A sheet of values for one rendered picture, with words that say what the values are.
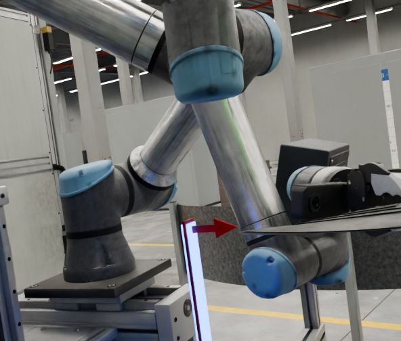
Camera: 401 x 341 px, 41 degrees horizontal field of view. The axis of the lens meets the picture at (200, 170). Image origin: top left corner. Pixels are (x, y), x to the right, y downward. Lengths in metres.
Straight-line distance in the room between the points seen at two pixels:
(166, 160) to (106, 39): 0.48
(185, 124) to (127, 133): 10.30
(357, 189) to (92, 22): 0.40
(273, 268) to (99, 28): 0.40
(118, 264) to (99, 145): 6.20
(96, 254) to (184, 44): 0.64
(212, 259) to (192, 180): 7.54
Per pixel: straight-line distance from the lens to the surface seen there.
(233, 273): 2.75
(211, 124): 0.82
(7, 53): 2.58
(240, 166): 0.80
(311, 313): 1.19
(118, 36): 0.67
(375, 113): 6.91
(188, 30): 0.54
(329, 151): 1.17
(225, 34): 0.55
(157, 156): 1.11
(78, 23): 0.69
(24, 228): 2.50
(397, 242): 2.43
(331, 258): 0.88
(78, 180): 1.09
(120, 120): 11.46
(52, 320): 1.20
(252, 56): 0.94
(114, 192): 1.11
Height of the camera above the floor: 1.28
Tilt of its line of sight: 3 degrees down
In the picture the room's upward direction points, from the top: 8 degrees counter-clockwise
